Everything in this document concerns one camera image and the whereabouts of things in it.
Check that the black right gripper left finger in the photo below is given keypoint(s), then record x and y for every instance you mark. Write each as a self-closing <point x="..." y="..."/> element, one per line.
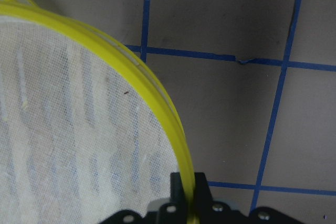
<point x="177" y="194"/>

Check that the white steamer cloth liner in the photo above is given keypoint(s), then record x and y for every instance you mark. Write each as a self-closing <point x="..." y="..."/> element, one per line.
<point x="78" y="134"/>

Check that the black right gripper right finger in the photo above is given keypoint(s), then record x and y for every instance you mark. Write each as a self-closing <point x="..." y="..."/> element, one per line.
<point x="202" y="194"/>

